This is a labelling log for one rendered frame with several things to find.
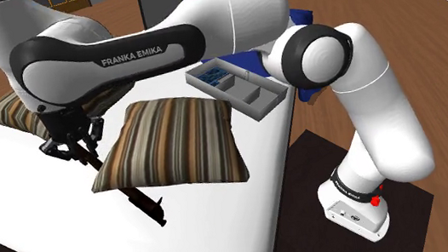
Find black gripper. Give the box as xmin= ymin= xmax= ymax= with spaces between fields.
xmin=35 ymin=104 xmax=110 ymax=169

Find dark brown long stick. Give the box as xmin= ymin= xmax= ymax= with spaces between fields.
xmin=69 ymin=133 xmax=169 ymax=237

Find striped brown pillow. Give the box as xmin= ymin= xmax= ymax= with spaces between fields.
xmin=82 ymin=89 xmax=251 ymax=199
xmin=0 ymin=77 xmax=139 ymax=146

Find white bed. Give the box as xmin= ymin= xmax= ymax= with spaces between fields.
xmin=0 ymin=48 xmax=314 ymax=252

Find wooden cabinet with glass panes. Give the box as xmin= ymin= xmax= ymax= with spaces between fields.
xmin=0 ymin=0 xmax=96 ymax=50

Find blue patterned flat item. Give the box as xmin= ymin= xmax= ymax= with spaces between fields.
xmin=195 ymin=66 xmax=233 ymax=89

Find dark grey upright panel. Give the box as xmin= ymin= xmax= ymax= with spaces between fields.
xmin=135 ymin=0 xmax=187 ymax=32

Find blue blanket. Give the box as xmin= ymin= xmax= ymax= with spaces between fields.
xmin=210 ymin=5 xmax=324 ymax=115

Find grey compartment tray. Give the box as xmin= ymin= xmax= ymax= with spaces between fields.
xmin=182 ymin=49 xmax=292 ymax=129

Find dark robot stand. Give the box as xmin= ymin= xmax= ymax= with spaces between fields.
xmin=256 ymin=116 xmax=441 ymax=252

